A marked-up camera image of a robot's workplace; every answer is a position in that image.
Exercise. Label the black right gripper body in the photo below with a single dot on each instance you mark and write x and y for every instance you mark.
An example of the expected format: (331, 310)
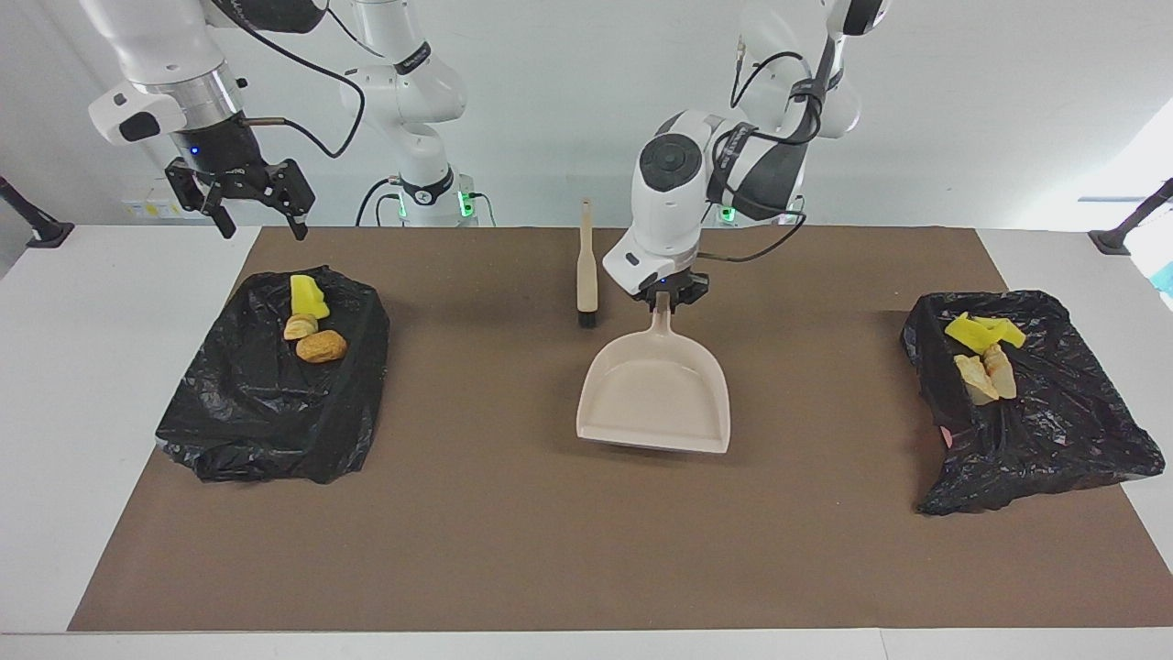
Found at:
(229, 156)

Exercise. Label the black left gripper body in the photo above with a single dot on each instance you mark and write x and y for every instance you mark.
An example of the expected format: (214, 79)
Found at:
(683, 284)

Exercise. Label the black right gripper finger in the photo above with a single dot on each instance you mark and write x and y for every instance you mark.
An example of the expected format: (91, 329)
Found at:
(192, 183)
(293, 188)

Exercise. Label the beige brush black bristles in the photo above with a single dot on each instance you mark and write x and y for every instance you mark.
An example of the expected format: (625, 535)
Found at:
(586, 275)

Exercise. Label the beige plastic dustpan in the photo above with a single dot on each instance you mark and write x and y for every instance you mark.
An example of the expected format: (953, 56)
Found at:
(655, 394)

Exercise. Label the yellow green sponge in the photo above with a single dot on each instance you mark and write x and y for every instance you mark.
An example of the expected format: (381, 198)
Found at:
(307, 295)

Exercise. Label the pale bread piece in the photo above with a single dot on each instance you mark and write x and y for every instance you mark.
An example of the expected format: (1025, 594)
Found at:
(301, 327)

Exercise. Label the brown bread roll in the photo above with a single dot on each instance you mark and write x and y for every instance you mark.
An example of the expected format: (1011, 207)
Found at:
(321, 346)

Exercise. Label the notched yellow sponge piece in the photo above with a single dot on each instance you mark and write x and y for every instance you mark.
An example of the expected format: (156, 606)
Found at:
(967, 332)

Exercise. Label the large tan bread piece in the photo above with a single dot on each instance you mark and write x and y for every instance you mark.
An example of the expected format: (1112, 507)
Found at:
(973, 378)

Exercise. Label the small yellow sponge piece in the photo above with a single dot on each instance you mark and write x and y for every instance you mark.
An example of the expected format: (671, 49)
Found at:
(1008, 332)

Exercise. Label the small tan bread piece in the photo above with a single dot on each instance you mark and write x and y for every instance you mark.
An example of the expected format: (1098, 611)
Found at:
(1003, 376)

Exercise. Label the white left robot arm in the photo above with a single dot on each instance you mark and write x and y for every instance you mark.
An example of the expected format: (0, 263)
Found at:
(669, 211)

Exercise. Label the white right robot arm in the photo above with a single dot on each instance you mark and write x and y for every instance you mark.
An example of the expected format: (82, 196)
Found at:
(156, 46)

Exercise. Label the black plastic trash bag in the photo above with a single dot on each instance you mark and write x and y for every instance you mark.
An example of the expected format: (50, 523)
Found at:
(1054, 431)
(266, 412)

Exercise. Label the brown table mat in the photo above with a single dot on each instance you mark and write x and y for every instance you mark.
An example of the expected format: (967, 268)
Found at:
(586, 568)

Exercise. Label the teal object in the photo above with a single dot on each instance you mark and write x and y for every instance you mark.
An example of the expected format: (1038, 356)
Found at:
(1166, 280)

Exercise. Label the white wall socket box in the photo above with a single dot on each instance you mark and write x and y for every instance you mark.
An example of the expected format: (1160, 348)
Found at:
(151, 206)

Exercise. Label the black camera stand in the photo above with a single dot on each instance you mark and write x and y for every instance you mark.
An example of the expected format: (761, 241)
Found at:
(1113, 243)
(50, 234)

